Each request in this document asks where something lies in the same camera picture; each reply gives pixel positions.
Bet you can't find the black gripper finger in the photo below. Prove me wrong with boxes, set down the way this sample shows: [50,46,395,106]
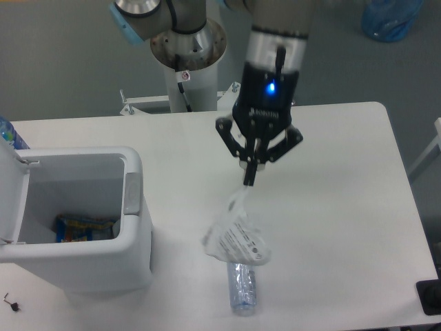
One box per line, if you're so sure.
[248,124,303,186]
[215,117,254,185]

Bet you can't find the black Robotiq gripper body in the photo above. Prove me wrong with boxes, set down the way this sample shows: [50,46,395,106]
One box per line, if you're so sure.
[232,62,299,145]

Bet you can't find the clear plastic wrapper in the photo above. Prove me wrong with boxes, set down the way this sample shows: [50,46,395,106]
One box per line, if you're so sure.
[201,185,271,266]

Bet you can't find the clear plastic water bottle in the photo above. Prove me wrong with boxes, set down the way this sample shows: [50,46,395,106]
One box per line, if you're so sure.
[227,263,257,317]

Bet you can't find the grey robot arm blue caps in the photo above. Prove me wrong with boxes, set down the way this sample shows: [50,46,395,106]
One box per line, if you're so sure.
[110,1,316,186]

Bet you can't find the white trash can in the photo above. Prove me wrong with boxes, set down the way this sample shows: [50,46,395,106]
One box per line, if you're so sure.
[1,141,153,292]

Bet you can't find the blue plastic bag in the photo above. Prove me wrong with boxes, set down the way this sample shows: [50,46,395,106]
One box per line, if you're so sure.
[360,0,424,43]

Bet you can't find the blue snack wrapper in bin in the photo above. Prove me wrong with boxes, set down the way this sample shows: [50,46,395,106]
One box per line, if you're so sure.
[55,214,119,243]

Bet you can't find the black device at table edge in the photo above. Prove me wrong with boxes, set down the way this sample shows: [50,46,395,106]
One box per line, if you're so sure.
[416,279,440,316]

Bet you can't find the blue labelled bottle at edge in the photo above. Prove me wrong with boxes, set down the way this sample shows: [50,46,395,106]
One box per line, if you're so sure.
[0,116,30,150]

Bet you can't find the small dark clip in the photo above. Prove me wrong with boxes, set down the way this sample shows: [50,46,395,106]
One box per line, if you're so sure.
[10,303,20,312]

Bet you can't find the small black allen key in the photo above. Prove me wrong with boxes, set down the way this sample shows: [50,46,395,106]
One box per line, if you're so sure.
[3,293,11,305]

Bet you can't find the white pedestal foot brackets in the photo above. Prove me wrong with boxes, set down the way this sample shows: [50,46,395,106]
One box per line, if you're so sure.
[119,81,241,116]

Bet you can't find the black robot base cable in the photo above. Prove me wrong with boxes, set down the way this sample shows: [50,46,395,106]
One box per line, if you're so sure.
[174,54,193,113]

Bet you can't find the white frame at right edge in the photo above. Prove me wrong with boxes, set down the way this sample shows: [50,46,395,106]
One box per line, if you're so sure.
[407,118,440,184]

